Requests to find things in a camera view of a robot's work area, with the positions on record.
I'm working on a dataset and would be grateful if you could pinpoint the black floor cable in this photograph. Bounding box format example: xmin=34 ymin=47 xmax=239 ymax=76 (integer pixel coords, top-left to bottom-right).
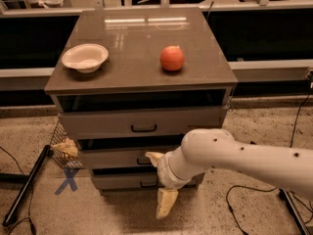
xmin=225 ymin=185 xmax=278 ymax=235

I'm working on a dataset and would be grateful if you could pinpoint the wire mesh basket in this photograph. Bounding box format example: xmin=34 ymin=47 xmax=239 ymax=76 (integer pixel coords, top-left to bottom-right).
xmin=50 ymin=122 xmax=83 ymax=169

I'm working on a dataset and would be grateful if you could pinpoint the black floor bar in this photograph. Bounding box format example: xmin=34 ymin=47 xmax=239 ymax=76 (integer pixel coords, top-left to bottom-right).
xmin=1 ymin=145 xmax=51 ymax=227
xmin=279 ymin=190 xmax=313 ymax=235

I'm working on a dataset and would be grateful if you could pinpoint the grey middle drawer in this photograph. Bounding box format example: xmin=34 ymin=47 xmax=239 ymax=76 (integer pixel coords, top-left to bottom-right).
xmin=78 ymin=145 xmax=177 ymax=169

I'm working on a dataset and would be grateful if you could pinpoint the grey drawer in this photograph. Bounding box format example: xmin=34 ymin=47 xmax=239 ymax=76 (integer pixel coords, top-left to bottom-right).
xmin=90 ymin=169 xmax=206 ymax=191
xmin=78 ymin=145 xmax=177 ymax=169
xmin=59 ymin=107 xmax=227 ymax=140

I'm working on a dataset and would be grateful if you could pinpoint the crumpled paper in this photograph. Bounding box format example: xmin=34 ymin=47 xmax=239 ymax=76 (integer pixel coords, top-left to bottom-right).
xmin=52 ymin=138 xmax=78 ymax=158

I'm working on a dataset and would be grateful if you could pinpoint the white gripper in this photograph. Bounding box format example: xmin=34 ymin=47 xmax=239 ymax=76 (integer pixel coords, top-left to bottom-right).
xmin=145 ymin=151 xmax=191 ymax=219

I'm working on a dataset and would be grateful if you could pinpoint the black cable left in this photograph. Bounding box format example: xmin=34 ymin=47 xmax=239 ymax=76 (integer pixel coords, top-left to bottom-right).
xmin=0 ymin=146 xmax=37 ymax=235

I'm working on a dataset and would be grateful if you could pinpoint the black floor bar left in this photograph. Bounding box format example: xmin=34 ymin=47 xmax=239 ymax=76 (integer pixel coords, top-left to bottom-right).
xmin=1 ymin=145 xmax=51 ymax=227

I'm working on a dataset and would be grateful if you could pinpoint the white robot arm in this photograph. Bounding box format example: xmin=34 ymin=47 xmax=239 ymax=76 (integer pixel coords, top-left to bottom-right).
xmin=146 ymin=128 xmax=313 ymax=219

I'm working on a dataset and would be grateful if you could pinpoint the black floor bar right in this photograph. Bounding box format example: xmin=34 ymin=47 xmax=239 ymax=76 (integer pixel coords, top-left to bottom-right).
xmin=279 ymin=190 xmax=313 ymax=235

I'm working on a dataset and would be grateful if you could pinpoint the red apple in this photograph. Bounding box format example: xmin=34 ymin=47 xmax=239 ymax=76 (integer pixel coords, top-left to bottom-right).
xmin=159 ymin=46 xmax=184 ymax=71

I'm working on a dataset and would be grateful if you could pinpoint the grey top drawer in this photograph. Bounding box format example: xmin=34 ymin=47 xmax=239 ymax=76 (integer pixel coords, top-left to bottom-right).
xmin=59 ymin=107 xmax=227 ymax=140

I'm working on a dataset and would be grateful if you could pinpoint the grey bottom drawer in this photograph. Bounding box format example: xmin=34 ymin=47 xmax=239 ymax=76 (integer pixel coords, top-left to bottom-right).
xmin=90 ymin=169 xmax=206 ymax=191

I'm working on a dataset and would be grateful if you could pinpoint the white bowl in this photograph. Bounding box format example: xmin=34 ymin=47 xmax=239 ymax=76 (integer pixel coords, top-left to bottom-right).
xmin=62 ymin=44 xmax=109 ymax=73

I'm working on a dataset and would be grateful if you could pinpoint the blue tape cross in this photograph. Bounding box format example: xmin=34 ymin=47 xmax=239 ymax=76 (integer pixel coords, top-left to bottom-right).
xmin=55 ymin=168 xmax=79 ymax=195

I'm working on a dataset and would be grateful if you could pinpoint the grey drawer cabinet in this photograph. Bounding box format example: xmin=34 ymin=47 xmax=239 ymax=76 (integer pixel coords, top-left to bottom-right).
xmin=45 ymin=8 xmax=237 ymax=175

